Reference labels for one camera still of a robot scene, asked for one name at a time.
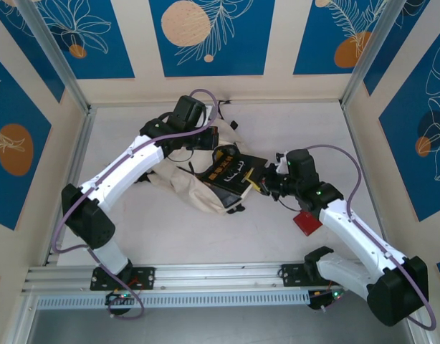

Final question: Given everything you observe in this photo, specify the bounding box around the black book gold lettering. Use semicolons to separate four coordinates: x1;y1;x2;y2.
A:
199;153;270;200

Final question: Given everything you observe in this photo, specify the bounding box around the cream canvas backpack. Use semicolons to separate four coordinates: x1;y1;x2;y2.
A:
133;99;250;216

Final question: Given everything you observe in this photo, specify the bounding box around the small red notebook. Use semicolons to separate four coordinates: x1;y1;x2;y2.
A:
292;211;323;237

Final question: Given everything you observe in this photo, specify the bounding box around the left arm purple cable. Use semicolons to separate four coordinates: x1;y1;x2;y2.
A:
52;88;219;319

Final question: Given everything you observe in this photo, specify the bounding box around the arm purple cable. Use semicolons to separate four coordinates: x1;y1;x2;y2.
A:
52;88;219;319
305;143;438;331

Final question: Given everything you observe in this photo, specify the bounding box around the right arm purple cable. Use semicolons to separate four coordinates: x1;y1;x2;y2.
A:
305;143;438;331

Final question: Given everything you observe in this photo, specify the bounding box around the blue floral wall panel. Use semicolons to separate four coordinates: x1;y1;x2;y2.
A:
0;49;53;231
363;0;440;97
0;0;66;104
149;0;277;77
37;0;135;80
379;34;440;223
293;0;388;75

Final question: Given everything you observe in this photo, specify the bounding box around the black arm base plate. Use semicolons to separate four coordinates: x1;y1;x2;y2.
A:
280;262;348;287
90;266;156;291

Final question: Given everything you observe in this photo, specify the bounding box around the aluminium mounting rail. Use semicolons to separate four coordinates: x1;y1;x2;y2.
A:
21;263;416;295

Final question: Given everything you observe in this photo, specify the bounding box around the grey slotted cable duct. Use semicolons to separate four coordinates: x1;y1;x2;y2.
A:
35;290;310;310

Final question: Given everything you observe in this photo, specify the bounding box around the aluminium frame post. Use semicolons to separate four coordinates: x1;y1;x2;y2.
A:
17;0;90;114
340;0;402;108

